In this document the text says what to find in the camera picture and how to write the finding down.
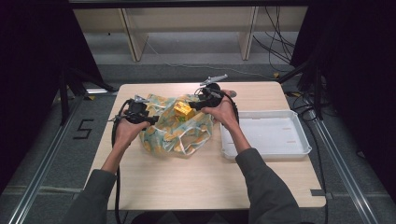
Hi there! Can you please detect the black cable beside table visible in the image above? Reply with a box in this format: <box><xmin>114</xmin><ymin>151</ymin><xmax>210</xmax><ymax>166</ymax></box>
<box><xmin>284</xmin><ymin>91</ymin><xmax>330</xmax><ymax>224</ymax></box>

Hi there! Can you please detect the black overhead frame bar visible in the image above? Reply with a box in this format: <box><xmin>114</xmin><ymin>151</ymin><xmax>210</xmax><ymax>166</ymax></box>
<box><xmin>68</xmin><ymin>0</ymin><xmax>312</xmax><ymax>9</ymax></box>

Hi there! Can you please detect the black metal stand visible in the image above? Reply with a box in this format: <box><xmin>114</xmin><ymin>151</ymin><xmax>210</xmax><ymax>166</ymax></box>
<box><xmin>58</xmin><ymin>65</ymin><xmax>120</xmax><ymax>126</ymax></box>
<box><xmin>276</xmin><ymin>58</ymin><xmax>325</xmax><ymax>121</ymax></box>

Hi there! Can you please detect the black floor cables bundle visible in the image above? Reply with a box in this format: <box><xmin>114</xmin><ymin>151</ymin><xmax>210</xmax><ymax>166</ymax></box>
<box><xmin>251</xmin><ymin>6</ymin><xmax>297</xmax><ymax>73</ymax></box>

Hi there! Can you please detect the person's left hand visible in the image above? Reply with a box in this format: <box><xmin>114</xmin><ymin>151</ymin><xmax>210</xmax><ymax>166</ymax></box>
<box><xmin>114</xmin><ymin>119</ymin><xmax>151</xmax><ymax>147</ymax></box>

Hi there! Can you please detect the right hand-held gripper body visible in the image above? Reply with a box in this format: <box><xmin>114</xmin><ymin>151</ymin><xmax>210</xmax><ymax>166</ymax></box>
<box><xmin>194</xmin><ymin>73</ymin><xmax>229</xmax><ymax>108</ymax></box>

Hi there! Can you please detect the aluminium floor rail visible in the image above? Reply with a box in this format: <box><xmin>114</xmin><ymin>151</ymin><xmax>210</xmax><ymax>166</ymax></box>
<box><xmin>7</xmin><ymin>95</ymin><xmax>86</xmax><ymax>224</ymax></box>
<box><xmin>306</xmin><ymin>108</ymin><xmax>380</xmax><ymax>224</ymax></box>

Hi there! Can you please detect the white plastic tray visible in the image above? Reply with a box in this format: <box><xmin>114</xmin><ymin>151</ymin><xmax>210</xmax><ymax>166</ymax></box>
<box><xmin>219</xmin><ymin>109</ymin><xmax>313</xmax><ymax>161</ymax></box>

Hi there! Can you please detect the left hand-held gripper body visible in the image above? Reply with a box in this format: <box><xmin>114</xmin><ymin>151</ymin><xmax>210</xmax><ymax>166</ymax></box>
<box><xmin>119</xmin><ymin>94</ymin><xmax>151</xmax><ymax>124</ymax></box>

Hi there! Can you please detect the black curtain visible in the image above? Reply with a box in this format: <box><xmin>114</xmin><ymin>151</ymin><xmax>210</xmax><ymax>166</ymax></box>
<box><xmin>290</xmin><ymin>0</ymin><xmax>396</xmax><ymax>204</ymax></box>
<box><xmin>0</xmin><ymin>0</ymin><xmax>105</xmax><ymax>195</ymax></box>

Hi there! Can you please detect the person's right hand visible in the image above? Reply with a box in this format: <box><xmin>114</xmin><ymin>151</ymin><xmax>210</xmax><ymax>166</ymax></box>
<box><xmin>200</xmin><ymin>90</ymin><xmax>240</xmax><ymax>131</ymax></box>

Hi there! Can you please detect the yellow carton box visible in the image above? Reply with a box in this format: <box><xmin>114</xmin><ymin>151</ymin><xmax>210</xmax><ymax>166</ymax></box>
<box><xmin>173</xmin><ymin>100</ymin><xmax>196</xmax><ymax>122</ymax></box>

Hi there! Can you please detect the orange flower print plastic bag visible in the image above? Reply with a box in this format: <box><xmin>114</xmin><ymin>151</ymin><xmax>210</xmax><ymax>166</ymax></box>
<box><xmin>138</xmin><ymin>92</ymin><xmax>217</xmax><ymax>159</ymax></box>

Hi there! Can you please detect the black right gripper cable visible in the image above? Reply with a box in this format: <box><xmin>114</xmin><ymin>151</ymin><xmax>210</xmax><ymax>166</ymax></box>
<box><xmin>214</xmin><ymin>88</ymin><xmax>241</xmax><ymax>125</ymax></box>

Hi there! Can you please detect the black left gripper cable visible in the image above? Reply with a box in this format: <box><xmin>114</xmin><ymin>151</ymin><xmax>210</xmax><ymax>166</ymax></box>
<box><xmin>109</xmin><ymin>98</ymin><xmax>134</xmax><ymax>224</ymax></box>

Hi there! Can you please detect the black tape strip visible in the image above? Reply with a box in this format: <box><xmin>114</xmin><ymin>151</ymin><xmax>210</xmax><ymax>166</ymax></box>
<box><xmin>309</xmin><ymin>189</ymin><xmax>333</xmax><ymax>201</ymax></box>

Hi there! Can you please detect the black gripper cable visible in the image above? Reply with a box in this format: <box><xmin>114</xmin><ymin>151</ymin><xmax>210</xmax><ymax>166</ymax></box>
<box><xmin>214</xmin><ymin>88</ymin><xmax>241</xmax><ymax>125</ymax></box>
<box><xmin>109</xmin><ymin>98</ymin><xmax>134</xmax><ymax>224</ymax></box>

